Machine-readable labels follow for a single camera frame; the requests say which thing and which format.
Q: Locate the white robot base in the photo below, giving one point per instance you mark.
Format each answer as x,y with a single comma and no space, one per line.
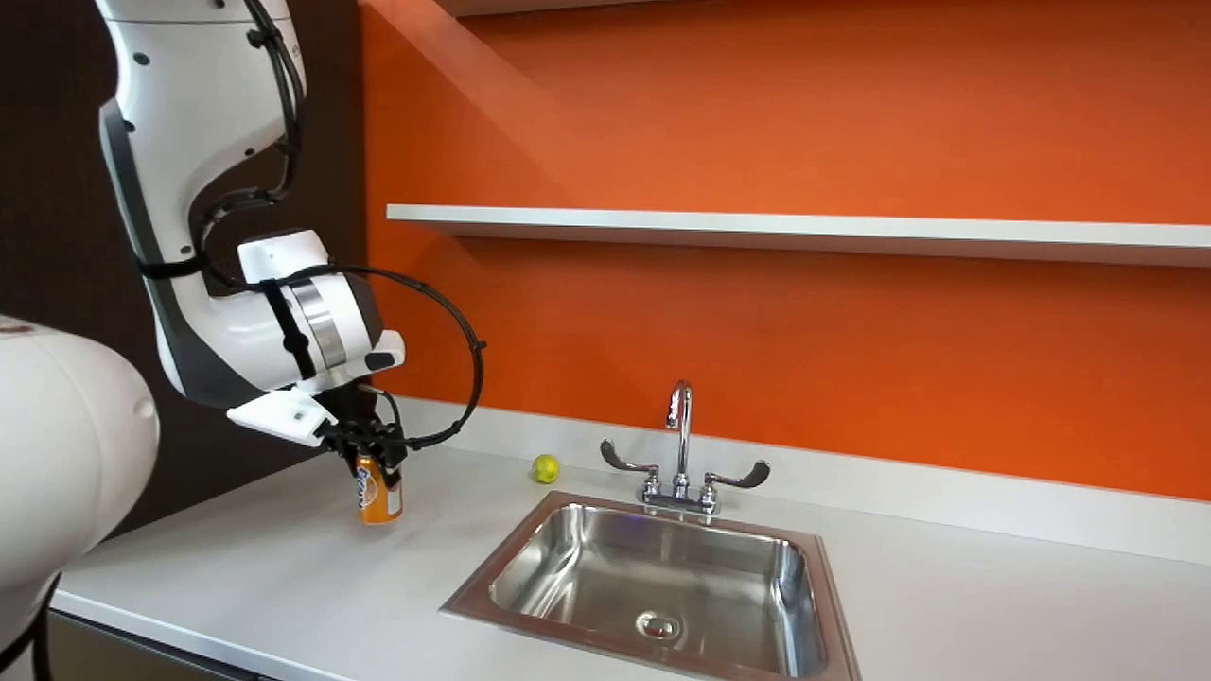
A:
77,446

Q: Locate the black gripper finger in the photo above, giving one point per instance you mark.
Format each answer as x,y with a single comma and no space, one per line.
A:
393,472

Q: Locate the dark wood cabinet panel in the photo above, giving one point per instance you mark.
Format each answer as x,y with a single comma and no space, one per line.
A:
61,249

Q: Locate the stainless steel sink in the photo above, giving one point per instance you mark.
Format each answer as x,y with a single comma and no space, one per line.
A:
718,600

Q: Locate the green tennis ball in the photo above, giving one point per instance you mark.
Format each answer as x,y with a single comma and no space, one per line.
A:
548,469

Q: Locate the orange soda can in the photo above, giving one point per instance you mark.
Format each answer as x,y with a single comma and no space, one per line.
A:
375,500

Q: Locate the chrome faucet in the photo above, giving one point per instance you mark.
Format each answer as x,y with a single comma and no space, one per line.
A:
679,491

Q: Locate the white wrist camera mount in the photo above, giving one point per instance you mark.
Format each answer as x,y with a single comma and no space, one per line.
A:
284,412

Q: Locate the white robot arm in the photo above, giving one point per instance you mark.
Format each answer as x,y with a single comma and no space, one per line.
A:
289,346

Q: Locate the white wall shelf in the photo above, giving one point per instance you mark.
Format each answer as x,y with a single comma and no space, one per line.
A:
907,235

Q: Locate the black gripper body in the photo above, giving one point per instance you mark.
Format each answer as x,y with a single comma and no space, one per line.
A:
358,428

